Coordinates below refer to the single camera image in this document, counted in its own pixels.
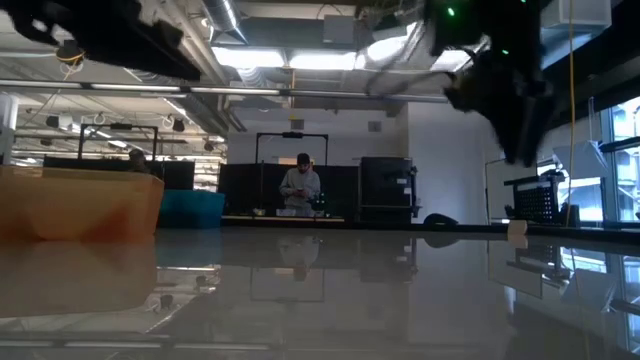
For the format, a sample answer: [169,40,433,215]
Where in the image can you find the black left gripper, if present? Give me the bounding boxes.
[59,0,201,81]

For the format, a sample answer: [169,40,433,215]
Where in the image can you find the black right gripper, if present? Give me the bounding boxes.
[444,49,555,168]

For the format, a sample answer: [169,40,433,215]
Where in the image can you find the whiteboard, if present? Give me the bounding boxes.
[483,157,540,221]

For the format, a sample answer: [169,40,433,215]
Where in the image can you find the black perforated cart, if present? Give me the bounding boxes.
[503,169,569,224]

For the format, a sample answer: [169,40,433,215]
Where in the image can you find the fluorescent ceiling light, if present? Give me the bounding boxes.
[212,46,287,70]
[288,49,359,72]

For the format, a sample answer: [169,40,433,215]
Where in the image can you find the person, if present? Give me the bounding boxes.
[127,148,149,174]
[278,152,322,217]

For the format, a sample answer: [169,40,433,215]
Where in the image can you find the black rounded object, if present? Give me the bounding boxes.
[422,213,460,227]

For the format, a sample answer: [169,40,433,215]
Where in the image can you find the long grey ceiling pipe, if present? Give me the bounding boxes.
[0,78,451,105]

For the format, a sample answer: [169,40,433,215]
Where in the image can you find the black cabinet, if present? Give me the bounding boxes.
[359,156,420,226]

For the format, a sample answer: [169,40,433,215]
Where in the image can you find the blue plastic tray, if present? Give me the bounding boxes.
[158,189,226,230]

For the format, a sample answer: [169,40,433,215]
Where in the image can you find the white column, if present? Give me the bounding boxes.
[0,92,20,169]

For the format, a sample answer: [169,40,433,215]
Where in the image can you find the orange plastic tray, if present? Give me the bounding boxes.
[0,166,165,244]

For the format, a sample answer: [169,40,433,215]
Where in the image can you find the grey ceiling unit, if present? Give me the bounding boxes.
[322,13,362,47]

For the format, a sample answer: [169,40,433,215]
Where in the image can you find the round silver air duct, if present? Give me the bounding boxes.
[202,0,249,46]

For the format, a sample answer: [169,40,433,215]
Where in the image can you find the black gantry frame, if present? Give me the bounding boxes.
[77,122,160,162]
[254,131,330,166]

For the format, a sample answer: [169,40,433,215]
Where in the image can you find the yellow black cord reel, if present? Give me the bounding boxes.
[54,42,90,67]

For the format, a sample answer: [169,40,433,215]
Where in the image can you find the black table frame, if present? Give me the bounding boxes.
[219,222,640,245]

